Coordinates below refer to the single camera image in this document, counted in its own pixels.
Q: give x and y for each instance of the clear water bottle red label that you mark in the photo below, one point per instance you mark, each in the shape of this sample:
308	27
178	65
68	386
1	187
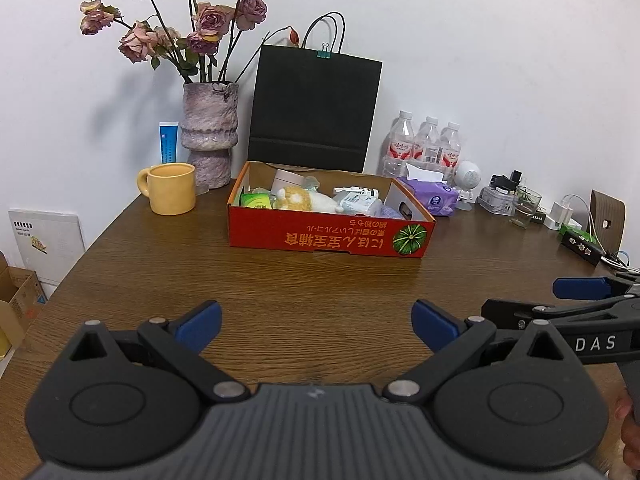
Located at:
427	142
451	147
400	145

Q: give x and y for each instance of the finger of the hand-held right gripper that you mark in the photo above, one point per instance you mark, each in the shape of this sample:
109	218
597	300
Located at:
507	314
580	288

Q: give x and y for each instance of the clear plastic box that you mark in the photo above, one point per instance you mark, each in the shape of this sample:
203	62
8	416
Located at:
495	201

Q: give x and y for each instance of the cardboard box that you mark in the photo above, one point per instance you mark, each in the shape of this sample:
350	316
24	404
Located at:
325	237

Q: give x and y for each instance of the yellow mug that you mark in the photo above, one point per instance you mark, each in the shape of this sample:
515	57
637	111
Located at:
172	190

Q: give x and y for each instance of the glass cup with plant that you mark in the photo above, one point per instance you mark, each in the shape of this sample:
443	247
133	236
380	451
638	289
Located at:
525	210

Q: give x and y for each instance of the purple tissue pack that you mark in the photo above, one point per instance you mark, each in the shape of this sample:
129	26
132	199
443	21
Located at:
432	197

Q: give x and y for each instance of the light blue packet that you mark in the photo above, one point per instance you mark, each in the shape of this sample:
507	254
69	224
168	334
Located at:
360	205

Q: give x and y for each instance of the yellow and white plush toy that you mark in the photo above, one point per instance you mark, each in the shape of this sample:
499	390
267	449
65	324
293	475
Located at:
302	200

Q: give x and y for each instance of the curved wooden stand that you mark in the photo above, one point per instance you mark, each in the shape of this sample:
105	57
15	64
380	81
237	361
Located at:
607	215

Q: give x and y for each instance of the dried pink roses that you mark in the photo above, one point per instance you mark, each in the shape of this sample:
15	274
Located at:
210	20

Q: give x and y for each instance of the white charger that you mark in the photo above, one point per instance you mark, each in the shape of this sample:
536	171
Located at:
562	212

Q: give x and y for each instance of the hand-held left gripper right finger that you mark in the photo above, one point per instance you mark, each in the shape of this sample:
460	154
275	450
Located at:
432	324

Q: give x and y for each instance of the black paper bag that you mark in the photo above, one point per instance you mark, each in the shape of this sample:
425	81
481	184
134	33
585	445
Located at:
312	110

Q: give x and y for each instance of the brown cardboard carton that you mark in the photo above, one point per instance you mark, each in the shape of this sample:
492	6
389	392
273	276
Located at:
20	300

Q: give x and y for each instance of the white spray bottle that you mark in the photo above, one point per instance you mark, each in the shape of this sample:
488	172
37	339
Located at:
357	192

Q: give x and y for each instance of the blue and white tube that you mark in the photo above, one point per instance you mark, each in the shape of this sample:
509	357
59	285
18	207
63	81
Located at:
169	142

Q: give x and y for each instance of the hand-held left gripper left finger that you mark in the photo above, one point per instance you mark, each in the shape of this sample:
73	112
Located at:
200	324

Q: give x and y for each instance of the black box with gold label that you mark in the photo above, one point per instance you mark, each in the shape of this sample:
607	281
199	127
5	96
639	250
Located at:
580	246

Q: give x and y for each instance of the white wall panel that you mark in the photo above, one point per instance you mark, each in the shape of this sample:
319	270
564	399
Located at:
45	242

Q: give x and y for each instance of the small black device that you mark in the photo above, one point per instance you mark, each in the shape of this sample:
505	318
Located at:
505	181

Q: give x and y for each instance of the green packet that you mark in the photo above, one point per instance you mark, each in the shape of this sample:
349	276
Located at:
256	201

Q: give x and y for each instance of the person's right hand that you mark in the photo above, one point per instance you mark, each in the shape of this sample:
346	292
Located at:
629	430

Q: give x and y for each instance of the pale pink round container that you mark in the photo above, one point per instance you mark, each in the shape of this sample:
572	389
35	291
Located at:
289	180

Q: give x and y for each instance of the mottled purple vase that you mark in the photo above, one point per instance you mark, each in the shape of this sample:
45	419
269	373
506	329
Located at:
210	130

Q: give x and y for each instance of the teal binder clip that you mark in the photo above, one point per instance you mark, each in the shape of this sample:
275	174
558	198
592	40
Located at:
324	52

